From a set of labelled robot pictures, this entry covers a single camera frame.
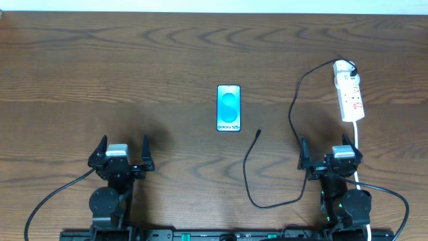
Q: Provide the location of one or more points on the blue Galaxy smartphone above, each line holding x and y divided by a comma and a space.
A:
228, 108

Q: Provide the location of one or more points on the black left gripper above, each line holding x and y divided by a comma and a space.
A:
120, 168

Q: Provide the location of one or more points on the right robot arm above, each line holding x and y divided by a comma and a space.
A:
345, 209

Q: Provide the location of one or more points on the white power strip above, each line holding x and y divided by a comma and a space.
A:
349, 97

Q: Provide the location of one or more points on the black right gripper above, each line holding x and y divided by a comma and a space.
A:
330, 168

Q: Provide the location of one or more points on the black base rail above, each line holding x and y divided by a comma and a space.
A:
169, 235

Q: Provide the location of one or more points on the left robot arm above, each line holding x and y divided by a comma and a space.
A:
111, 205

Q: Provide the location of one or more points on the white USB charger plug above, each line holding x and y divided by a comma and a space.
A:
345, 66

